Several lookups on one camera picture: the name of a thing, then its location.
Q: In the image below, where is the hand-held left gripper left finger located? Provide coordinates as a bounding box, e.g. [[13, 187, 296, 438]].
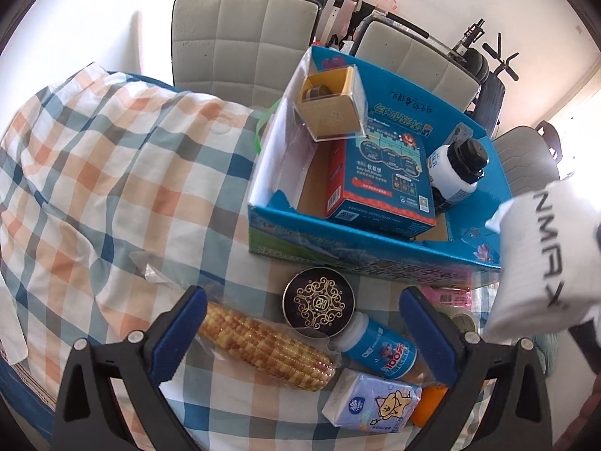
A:
[[53, 286, 208, 451]]

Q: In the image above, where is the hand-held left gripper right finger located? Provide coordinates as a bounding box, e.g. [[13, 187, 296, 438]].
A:
[[398, 286, 556, 451]]

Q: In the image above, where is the small blue bottle white cap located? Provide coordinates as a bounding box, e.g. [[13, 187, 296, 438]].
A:
[[339, 312, 418, 381]]

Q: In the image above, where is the white and blue tissue pack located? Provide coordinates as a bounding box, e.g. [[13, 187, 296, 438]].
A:
[[322, 367, 422, 433]]

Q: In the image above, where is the corn cob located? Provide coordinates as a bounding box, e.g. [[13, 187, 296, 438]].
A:
[[196, 301, 339, 392]]

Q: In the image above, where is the blue cardboard box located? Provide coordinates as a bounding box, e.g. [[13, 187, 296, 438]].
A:
[[247, 46, 515, 289]]

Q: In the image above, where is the round black tin gold ornament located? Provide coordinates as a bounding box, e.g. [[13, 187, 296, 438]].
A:
[[282, 268, 360, 338]]

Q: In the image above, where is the clear tape roll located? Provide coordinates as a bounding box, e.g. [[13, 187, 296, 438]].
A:
[[451, 312, 479, 335]]

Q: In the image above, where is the pink packet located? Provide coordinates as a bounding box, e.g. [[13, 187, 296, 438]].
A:
[[420, 286, 473, 320]]

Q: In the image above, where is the orange packet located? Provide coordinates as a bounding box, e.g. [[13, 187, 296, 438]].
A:
[[411, 385, 447, 427]]

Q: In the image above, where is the grey quilted chair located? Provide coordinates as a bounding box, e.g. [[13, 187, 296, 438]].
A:
[[352, 19, 482, 114], [171, 0, 322, 114], [491, 124, 562, 198]]

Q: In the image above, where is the white bottle with black cap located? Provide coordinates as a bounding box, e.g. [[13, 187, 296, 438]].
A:
[[426, 140, 489, 205]]

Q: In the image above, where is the dark chair back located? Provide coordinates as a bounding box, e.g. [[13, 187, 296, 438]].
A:
[[535, 121, 565, 165]]

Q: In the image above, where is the teal snack box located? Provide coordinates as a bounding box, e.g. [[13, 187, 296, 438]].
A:
[[325, 137, 437, 239]]

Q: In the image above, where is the black weight bench machine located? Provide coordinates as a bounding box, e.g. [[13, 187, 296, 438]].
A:
[[450, 19, 523, 133]]

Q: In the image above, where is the checkered tablecloth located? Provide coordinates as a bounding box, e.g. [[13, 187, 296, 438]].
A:
[[0, 61, 564, 451]]

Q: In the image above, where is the yellow box in clear case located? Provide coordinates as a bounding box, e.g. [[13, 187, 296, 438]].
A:
[[296, 67, 367, 142]]

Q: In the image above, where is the green strap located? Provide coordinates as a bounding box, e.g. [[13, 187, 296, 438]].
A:
[[254, 103, 283, 156]]

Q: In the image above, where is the white rack frame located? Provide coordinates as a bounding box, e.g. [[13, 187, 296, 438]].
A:
[[324, 0, 368, 44]]

